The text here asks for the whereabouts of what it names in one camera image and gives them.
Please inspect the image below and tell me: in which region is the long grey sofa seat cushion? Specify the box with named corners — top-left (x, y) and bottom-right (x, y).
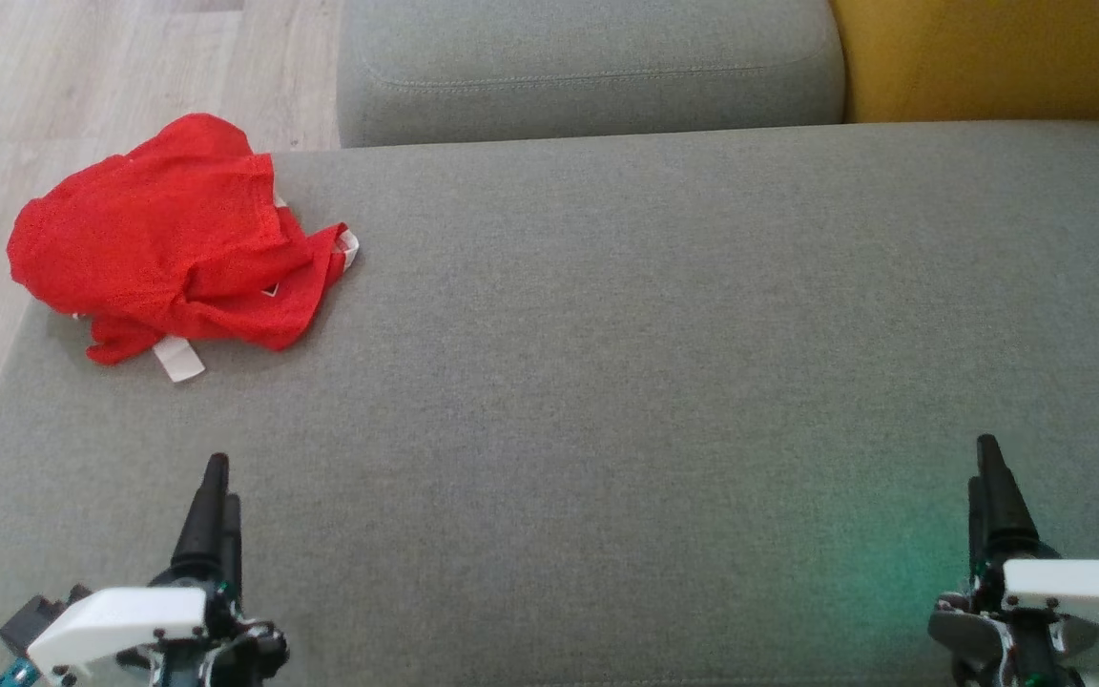
top-left (337, 0), bottom-right (847, 149)

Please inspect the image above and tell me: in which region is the long yellow sofa backrest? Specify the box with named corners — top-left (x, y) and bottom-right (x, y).
top-left (829, 0), bottom-right (1099, 127)

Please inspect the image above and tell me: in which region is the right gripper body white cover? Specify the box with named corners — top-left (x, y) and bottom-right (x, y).
top-left (928, 546), bottom-right (1099, 687)

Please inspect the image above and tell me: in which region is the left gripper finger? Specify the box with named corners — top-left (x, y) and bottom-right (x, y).
top-left (221, 493), bottom-right (244, 600)
top-left (172, 453), bottom-right (230, 575)

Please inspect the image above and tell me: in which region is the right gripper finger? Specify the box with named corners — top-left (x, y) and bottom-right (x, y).
top-left (977, 433), bottom-right (1051, 566)
top-left (966, 474), bottom-right (987, 581)

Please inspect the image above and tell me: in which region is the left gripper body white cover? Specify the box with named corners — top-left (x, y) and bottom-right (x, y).
top-left (27, 563), bottom-right (290, 687)

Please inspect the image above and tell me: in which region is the red basketball jersey white trim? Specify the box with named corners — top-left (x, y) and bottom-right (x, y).
top-left (6, 113), bottom-right (361, 385)

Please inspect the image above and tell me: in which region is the wide grey sofa seat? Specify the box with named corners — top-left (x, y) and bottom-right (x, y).
top-left (0, 119), bottom-right (1099, 687)

